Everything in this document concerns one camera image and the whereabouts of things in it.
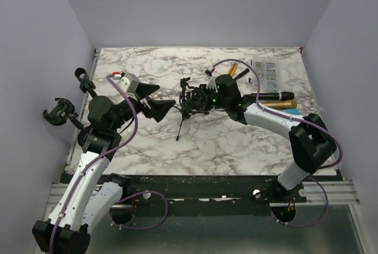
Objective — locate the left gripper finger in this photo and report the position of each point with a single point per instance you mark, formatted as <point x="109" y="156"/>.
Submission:
<point x="160" y="108"/>
<point x="144" y="90"/>

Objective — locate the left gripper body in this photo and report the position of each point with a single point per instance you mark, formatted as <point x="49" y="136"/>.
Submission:
<point x="139" y="107"/>

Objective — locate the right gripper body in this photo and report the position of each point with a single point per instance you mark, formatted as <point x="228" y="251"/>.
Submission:
<point x="208" y="98"/>

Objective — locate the black tripod mic stand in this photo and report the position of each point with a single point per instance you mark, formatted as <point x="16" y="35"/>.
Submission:
<point x="187" y="101"/>

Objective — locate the black round-base mic stand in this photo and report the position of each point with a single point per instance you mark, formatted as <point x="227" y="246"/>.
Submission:
<point x="86" y="85"/>

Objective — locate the black microphone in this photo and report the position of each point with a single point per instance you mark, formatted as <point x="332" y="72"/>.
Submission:
<point x="278" y="96"/>

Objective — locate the black round-base shockmount stand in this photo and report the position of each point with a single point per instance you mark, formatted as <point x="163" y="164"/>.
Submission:
<point x="64" y="112"/>

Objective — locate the gold microphone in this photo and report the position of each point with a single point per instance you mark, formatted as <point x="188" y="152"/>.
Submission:
<point x="281" y="105"/>

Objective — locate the blue microphone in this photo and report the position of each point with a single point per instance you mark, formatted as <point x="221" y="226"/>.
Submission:
<point x="292" y="111"/>

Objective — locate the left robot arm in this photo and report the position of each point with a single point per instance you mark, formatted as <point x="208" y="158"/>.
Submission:
<point x="69" y="226"/>

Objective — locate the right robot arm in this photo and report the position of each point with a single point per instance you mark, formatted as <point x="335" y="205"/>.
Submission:
<point x="311" y="143"/>

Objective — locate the yellow utility knife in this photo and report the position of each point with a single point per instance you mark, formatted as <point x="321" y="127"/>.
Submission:
<point x="232" y="69"/>

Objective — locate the clear plastic screw box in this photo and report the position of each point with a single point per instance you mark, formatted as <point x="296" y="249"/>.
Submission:
<point x="267" y="70"/>

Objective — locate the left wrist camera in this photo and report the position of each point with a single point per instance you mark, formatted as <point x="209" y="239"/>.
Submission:
<point x="128" y="82"/>

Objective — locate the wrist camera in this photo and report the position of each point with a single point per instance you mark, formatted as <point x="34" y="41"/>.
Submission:
<point x="211" y="84"/>
<point x="128" y="82"/>

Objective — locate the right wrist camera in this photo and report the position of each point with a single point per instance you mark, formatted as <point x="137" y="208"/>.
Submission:
<point x="211" y="84"/>

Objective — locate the black T-handle tool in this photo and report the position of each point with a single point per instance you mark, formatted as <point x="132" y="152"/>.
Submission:
<point x="242" y="74"/>

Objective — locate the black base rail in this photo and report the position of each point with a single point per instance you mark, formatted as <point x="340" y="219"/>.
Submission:
<point x="205" y="195"/>

